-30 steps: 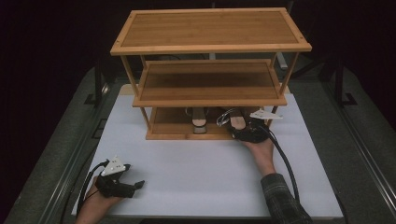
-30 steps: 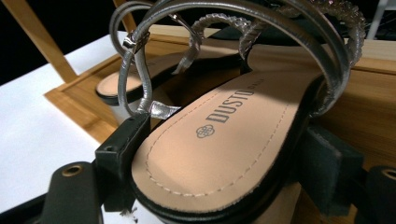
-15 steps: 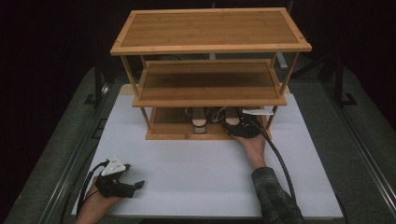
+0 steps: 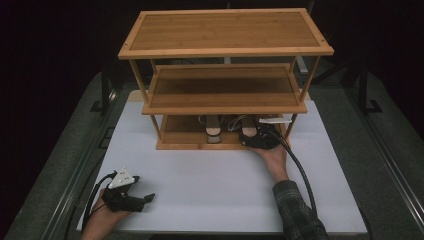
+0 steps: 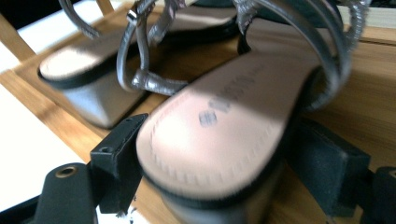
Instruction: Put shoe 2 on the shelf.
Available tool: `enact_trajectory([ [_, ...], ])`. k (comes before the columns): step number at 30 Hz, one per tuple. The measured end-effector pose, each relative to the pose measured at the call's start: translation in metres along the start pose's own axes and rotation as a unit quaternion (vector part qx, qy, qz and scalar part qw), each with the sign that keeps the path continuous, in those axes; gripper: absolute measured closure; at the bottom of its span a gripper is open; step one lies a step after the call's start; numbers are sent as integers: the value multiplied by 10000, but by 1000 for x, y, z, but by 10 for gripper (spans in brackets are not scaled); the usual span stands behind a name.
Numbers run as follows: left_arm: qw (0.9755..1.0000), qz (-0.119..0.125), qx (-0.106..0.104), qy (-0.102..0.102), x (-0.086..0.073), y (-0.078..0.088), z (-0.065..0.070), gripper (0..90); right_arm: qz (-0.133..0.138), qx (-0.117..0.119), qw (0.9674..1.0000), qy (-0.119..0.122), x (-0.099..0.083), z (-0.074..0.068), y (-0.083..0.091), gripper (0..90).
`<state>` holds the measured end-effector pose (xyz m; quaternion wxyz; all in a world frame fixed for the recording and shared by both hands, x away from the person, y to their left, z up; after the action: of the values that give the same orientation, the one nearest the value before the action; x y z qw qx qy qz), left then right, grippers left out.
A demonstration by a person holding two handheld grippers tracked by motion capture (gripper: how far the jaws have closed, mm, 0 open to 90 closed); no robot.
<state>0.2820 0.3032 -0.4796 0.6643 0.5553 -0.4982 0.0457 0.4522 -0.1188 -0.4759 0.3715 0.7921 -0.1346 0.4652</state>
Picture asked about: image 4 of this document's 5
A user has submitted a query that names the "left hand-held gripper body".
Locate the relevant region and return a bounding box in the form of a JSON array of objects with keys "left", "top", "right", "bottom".
[{"left": 100, "top": 166, "right": 148, "bottom": 213}]

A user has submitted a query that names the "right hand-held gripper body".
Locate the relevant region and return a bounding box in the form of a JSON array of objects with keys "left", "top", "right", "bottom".
[{"left": 250, "top": 116, "right": 293, "bottom": 150}]

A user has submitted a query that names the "silver strap block-heel sandal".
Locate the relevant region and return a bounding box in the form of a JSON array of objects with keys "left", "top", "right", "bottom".
[
  {"left": 198, "top": 114, "right": 223, "bottom": 145},
  {"left": 227, "top": 114, "right": 260, "bottom": 139}
]

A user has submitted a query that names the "wooden three-tier shoe rack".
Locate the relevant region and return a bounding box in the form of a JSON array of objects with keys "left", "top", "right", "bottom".
[{"left": 117, "top": 7, "right": 335, "bottom": 151}]

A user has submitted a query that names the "person's right hand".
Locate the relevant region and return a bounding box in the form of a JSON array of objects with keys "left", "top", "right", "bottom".
[{"left": 247, "top": 141, "right": 291, "bottom": 184}]

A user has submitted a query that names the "person's left hand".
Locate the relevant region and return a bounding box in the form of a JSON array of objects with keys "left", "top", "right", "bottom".
[{"left": 81, "top": 189, "right": 134, "bottom": 240}]

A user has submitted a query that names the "white stand foot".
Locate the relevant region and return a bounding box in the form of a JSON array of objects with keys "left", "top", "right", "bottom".
[{"left": 295, "top": 55, "right": 310, "bottom": 75}]

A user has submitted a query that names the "black metal stand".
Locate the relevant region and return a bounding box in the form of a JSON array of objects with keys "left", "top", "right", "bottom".
[
  {"left": 356, "top": 61, "right": 384, "bottom": 116},
  {"left": 89, "top": 61, "right": 117, "bottom": 116}
]

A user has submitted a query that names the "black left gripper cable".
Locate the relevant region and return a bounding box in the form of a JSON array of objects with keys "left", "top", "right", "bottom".
[{"left": 82, "top": 170, "right": 118, "bottom": 234}]

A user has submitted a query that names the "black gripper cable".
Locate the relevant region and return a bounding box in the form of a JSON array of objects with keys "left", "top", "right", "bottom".
[
  {"left": 263, "top": 126, "right": 318, "bottom": 219},
  {"left": 82, "top": 170, "right": 118, "bottom": 234}
]

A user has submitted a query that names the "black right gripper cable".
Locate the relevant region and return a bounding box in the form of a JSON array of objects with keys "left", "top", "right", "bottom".
[{"left": 263, "top": 126, "right": 318, "bottom": 219}]

